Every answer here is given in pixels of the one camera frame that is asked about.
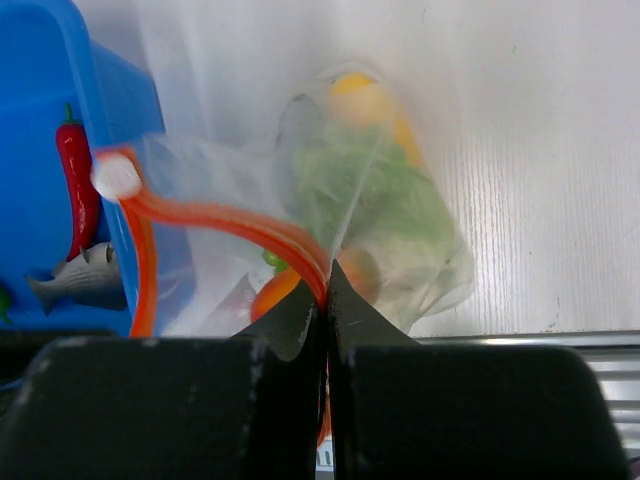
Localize small green chili pepper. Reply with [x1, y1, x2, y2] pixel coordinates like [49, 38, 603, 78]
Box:
[0, 287, 12, 325]

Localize grey toy fish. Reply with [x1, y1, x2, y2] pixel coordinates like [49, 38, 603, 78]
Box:
[24, 242, 128, 316]

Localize blue plastic bin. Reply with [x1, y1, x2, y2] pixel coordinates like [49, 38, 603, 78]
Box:
[1, 1, 164, 336]

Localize white cauliflower with leaves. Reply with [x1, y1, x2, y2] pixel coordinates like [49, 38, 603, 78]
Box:
[337, 205, 475, 333]

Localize green grape bunch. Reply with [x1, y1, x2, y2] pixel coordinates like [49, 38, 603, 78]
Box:
[261, 138, 447, 260]

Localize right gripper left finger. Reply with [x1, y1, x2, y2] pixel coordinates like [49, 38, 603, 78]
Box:
[1, 285, 320, 479]

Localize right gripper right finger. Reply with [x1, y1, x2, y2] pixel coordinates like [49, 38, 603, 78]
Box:
[327, 267, 630, 479]

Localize red chili pepper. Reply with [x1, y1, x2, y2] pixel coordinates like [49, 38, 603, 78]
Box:
[55, 103, 101, 261]

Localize clear zip top bag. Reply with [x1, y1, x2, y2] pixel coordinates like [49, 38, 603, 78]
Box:
[92, 65, 475, 361]

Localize yellow orange mango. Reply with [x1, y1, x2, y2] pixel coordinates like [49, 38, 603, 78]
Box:
[329, 72, 423, 168]

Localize red orange mango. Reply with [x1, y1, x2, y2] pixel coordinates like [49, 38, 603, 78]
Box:
[250, 247, 382, 323]

